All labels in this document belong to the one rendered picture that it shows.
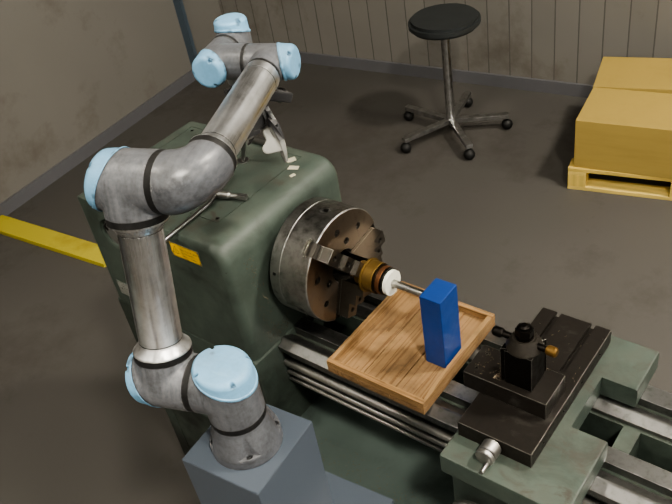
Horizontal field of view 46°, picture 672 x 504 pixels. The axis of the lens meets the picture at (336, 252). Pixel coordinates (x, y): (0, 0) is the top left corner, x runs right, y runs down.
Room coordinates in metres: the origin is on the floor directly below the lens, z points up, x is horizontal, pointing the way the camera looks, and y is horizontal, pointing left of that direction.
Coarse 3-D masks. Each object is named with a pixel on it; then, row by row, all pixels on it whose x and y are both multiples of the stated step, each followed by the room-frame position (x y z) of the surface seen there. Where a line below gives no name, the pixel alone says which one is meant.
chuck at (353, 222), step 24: (312, 216) 1.66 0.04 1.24; (336, 216) 1.64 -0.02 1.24; (360, 216) 1.70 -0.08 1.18; (288, 240) 1.62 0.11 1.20; (336, 240) 1.63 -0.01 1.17; (288, 264) 1.58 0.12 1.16; (312, 264) 1.55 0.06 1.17; (288, 288) 1.56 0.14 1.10; (312, 288) 1.54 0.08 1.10; (336, 288) 1.60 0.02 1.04; (312, 312) 1.53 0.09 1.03
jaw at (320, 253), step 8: (312, 240) 1.59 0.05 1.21; (312, 248) 1.58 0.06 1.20; (320, 248) 1.58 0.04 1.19; (328, 248) 1.57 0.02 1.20; (304, 256) 1.57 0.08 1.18; (312, 256) 1.56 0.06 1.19; (320, 256) 1.56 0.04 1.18; (328, 256) 1.55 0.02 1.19; (336, 256) 1.56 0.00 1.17; (344, 256) 1.57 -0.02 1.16; (328, 264) 1.54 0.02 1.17; (336, 264) 1.56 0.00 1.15; (344, 264) 1.55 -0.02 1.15; (352, 264) 1.57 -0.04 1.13; (360, 264) 1.56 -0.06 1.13; (344, 272) 1.59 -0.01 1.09; (352, 272) 1.55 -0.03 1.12
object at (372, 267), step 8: (368, 264) 1.57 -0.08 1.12; (376, 264) 1.56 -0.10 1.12; (384, 264) 1.57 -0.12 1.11; (360, 272) 1.55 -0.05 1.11; (368, 272) 1.55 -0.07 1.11; (376, 272) 1.54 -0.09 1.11; (384, 272) 1.53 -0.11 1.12; (360, 280) 1.54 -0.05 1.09; (368, 280) 1.53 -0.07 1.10; (376, 280) 1.52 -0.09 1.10; (360, 288) 1.54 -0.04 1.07; (368, 288) 1.53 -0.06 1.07; (376, 288) 1.52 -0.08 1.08
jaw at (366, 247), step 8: (368, 232) 1.71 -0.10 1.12; (376, 232) 1.70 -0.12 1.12; (360, 240) 1.69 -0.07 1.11; (368, 240) 1.68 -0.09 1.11; (376, 240) 1.68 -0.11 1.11; (384, 240) 1.70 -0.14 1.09; (360, 248) 1.66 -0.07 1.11; (368, 248) 1.65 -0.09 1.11; (376, 248) 1.64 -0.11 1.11; (352, 256) 1.65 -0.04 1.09; (360, 256) 1.63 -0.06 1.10; (368, 256) 1.62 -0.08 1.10; (376, 256) 1.61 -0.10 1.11
